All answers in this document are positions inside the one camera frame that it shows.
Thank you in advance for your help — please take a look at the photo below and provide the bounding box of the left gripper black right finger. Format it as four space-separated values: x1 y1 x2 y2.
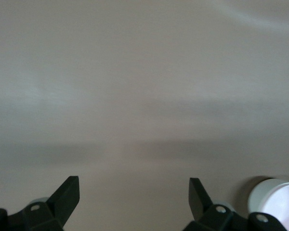
184 177 289 231

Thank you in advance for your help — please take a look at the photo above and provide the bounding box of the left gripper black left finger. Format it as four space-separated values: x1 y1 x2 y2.
0 176 80 231

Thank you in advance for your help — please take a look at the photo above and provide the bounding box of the white bowl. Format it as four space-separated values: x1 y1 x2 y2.
247 178 289 215

